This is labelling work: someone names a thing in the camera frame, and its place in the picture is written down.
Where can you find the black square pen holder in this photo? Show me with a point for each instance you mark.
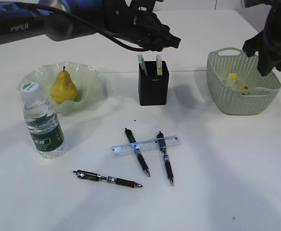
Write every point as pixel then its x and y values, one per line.
pixel 153 88

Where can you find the clear water bottle green label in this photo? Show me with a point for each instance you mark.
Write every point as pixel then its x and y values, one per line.
pixel 42 122

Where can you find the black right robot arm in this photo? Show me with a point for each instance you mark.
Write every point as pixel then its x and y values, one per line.
pixel 272 27

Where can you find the black gel pen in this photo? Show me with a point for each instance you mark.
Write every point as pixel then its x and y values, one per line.
pixel 137 152
pixel 85 175
pixel 163 149

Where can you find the clear plastic ruler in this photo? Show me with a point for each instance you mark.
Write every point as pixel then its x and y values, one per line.
pixel 143 146

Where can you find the yellow pear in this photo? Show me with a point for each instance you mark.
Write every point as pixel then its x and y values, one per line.
pixel 63 89

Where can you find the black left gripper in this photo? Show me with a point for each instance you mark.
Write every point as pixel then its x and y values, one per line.
pixel 138 24

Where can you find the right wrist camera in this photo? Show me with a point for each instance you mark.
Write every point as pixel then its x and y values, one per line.
pixel 251 3

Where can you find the green wavy glass plate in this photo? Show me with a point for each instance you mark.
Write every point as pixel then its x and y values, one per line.
pixel 83 76

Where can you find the green utility knife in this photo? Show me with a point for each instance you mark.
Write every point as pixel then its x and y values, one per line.
pixel 142 63

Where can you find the yellow utility knife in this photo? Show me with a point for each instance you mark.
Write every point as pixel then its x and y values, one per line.
pixel 159 66

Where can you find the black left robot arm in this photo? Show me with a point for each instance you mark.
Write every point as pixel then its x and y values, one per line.
pixel 59 20

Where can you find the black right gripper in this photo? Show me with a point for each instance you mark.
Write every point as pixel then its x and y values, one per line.
pixel 269 53

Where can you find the green woven plastic basket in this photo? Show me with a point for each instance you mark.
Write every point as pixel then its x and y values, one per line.
pixel 253 101

